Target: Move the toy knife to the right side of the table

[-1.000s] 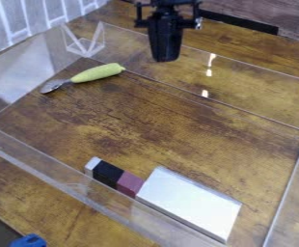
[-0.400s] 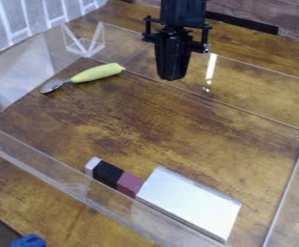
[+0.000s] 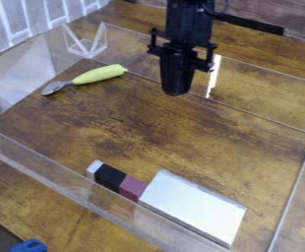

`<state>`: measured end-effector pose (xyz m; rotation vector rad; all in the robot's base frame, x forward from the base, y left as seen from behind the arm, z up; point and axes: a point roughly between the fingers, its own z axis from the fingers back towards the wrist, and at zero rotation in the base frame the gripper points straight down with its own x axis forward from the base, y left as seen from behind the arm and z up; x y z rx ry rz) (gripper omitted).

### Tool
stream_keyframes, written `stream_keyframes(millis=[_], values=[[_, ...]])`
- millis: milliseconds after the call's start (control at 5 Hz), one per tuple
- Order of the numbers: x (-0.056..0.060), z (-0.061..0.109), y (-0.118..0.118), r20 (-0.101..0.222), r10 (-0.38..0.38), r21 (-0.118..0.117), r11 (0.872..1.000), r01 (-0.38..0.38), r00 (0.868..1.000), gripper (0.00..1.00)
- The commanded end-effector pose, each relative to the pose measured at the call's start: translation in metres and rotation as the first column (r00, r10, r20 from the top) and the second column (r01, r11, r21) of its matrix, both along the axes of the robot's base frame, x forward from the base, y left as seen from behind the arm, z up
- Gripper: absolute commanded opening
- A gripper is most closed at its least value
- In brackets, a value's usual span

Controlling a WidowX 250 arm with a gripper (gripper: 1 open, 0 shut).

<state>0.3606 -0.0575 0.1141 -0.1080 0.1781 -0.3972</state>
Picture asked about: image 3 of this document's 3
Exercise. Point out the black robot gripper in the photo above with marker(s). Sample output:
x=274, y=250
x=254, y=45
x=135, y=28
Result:
x=188, y=22

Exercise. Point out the blue object at edge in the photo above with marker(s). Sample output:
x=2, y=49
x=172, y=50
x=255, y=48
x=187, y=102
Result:
x=30, y=245

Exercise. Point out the green handled toy knife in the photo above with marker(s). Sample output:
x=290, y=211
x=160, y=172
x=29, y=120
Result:
x=89, y=77

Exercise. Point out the clear acrylic enclosure wall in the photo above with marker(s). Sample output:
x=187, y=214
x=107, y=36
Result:
x=231, y=136

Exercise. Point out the toy cleaver with block handle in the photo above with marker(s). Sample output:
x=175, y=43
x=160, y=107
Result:
x=207, y=213

